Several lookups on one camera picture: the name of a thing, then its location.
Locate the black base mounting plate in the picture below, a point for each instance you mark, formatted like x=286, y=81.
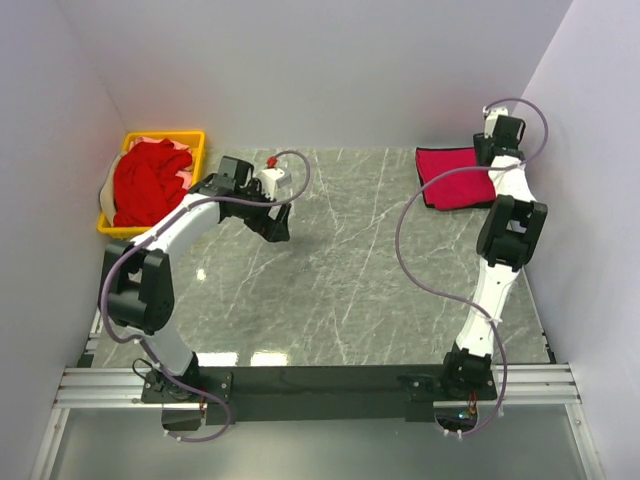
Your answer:
x=306, y=393

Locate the yellow plastic basket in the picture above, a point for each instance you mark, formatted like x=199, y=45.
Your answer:
x=192, y=140

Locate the beige cloth in basket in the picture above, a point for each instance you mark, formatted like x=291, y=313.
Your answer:
x=107, y=195

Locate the crimson red t shirt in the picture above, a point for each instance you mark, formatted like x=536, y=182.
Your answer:
x=469, y=189

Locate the dark red t shirt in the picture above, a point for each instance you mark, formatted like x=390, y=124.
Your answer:
x=147, y=184

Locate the aluminium frame rail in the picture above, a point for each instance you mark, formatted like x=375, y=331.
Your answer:
x=112, y=388

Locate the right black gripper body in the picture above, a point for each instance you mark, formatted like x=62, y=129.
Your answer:
x=481, y=143

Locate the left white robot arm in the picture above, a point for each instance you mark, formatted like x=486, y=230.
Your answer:
x=137, y=291

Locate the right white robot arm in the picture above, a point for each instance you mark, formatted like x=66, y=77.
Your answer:
x=506, y=243

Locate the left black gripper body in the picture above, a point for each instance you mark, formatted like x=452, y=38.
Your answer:
x=257, y=218

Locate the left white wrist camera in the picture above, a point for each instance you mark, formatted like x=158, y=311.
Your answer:
x=271, y=180

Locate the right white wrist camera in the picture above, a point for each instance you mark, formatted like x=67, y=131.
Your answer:
x=491, y=115

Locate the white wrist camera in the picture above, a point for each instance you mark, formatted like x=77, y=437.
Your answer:
x=491, y=115
x=271, y=180

